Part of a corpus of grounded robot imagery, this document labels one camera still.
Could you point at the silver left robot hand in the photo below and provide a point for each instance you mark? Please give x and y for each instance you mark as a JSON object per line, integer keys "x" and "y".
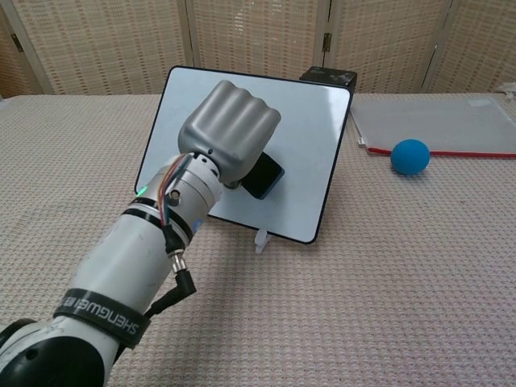
{"x": 225, "y": 129}

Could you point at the black whiteboard eraser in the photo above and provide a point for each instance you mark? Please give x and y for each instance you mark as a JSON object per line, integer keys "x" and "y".
{"x": 266, "y": 177}

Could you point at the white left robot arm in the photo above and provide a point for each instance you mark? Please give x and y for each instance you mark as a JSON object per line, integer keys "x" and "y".
{"x": 121, "y": 278}

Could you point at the white dry-erase board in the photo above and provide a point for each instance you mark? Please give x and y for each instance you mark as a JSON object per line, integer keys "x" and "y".
{"x": 310, "y": 161}

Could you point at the woven folding screen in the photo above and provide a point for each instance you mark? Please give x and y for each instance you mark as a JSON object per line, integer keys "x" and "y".
{"x": 258, "y": 44}

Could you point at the black box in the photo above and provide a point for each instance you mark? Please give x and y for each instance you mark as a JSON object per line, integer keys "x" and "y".
{"x": 330, "y": 76}

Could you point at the white plastic stand foot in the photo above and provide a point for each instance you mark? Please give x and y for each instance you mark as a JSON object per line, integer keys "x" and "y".
{"x": 262, "y": 242}

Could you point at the blue ball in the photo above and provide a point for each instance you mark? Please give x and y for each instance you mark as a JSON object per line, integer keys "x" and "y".
{"x": 410, "y": 156}

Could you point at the beige waffle tablecloth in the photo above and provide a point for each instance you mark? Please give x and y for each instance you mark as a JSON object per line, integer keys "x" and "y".
{"x": 322, "y": 302}

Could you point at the translucent zipper file pouch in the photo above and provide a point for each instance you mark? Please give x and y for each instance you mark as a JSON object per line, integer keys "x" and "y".
{"x": 435, "y": 123}

